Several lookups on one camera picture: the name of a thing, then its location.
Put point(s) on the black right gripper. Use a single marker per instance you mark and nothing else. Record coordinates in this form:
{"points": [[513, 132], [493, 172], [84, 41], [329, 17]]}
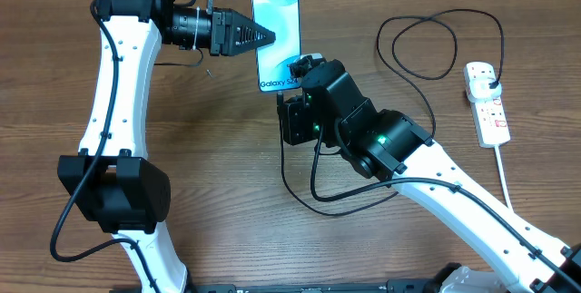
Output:
{"points": [[297, 113]]}

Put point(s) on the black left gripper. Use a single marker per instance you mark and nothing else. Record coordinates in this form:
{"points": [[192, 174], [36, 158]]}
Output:
{"points": [[227, 30]]}

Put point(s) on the blue Samsung Galaxy smartphone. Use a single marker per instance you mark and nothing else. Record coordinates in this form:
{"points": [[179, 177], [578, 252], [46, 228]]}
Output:
{"points": [[283, 18]]}

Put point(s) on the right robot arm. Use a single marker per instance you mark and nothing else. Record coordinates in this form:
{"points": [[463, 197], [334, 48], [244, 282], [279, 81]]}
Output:
{"points": [[400, 154]]}

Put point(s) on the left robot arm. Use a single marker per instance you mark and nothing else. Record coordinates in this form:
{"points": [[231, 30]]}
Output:
{"points": [[110, 179]]}

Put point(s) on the white charger plug adapter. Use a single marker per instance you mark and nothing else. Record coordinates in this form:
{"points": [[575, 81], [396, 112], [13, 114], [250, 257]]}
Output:
{"points": [[481, 90]]}

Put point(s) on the white power strip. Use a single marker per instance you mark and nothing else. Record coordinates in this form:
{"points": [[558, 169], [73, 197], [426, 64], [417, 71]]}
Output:
{"points": [[489, 117]]}

